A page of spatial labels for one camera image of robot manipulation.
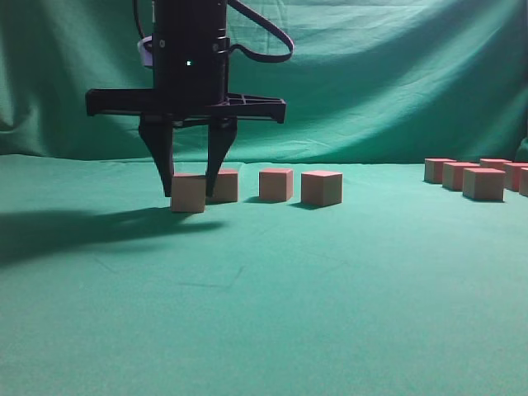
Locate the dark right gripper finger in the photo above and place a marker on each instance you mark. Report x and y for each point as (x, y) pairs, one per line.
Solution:
(157, 134)
(221, 134)

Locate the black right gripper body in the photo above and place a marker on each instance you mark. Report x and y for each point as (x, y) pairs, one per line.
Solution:
(190, 81)

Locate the pink cube column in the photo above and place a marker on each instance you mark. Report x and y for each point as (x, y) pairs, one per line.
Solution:
(433, 169)
(188, 193)
(513, 175)
(496, 163)
(484, 184)
(321, 188)
(523, 181)
(226, 186)
(452, 174)
(276, 184)

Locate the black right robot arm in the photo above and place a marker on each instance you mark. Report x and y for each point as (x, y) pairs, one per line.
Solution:
(203, 19)

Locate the green cloth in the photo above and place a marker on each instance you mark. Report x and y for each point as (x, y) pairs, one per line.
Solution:
(404, 288)

